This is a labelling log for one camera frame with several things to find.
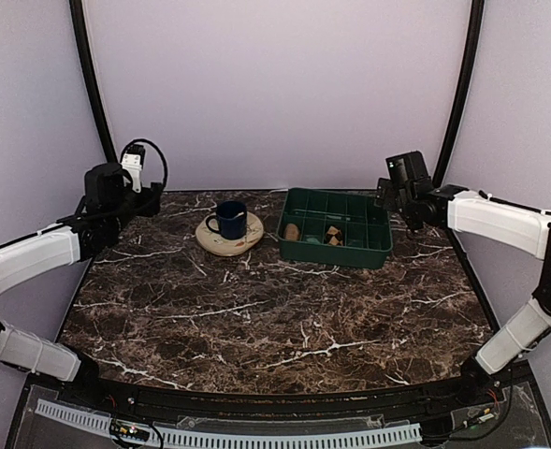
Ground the cream round coaster plate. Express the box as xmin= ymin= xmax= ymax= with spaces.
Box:
xmin=196 ymin=212 xmax=265 ymax=257

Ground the right black frame post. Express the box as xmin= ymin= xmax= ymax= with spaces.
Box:
xmin=432 ymin=0 xmax=486 ymax=187

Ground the white slotted cable duct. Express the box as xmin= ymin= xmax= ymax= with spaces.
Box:
xmin=34 ymin=399 xmax=423 ymax=448

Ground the green divided plastic tray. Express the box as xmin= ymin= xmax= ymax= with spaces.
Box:
xmin=277 ymin=187 xmax=393 ymax=269

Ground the black frame post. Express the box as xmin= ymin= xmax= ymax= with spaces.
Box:
xmin=432 ymin=0 xmax=486 ymax=187
xmin=68 ymin=0 xmax=118 ymax=163

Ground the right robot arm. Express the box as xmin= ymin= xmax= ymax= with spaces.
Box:
xmin=377 ymin=151 xmax=551 ymax=406

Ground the brown argyle sock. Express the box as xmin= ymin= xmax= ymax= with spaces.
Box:
xmin=324 ymin=225 xmax=344 ymax=246

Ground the dark blue enamel mug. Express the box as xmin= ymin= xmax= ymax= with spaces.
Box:
xmin=205 ymin=200 xmax=248 ymax=240

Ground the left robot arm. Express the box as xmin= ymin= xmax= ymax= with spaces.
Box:
xmin=0 ymin=163 xmax=165 ymax=408

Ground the left black frame post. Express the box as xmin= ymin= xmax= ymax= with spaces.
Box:
xmin=68 ymin=0 xmax=118 ymax=163

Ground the black front rail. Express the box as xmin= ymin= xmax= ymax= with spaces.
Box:
xmin=47 ymin=379 xmax=508 ymax=422

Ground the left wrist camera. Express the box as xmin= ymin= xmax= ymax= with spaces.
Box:
xmin=120 ymin=138 xmax=168 ymax=194

